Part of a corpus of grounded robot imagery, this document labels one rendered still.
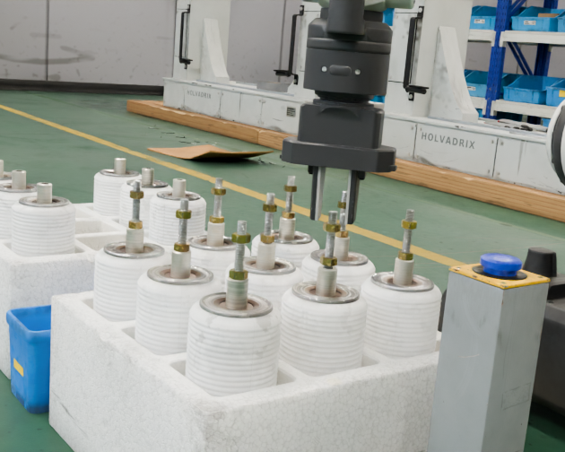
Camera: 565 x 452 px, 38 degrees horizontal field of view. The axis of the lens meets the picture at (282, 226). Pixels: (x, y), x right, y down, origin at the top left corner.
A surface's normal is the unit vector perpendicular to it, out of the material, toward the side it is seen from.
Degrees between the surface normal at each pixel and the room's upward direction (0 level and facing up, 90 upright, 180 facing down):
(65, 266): 90
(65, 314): 90
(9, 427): 0
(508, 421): 90
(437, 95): 90
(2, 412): 0
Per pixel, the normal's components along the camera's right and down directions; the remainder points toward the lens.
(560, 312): -0.54, -0.64
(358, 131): -0.22, 0.19
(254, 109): -0.82, 0.05
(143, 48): 0.57, 0.22
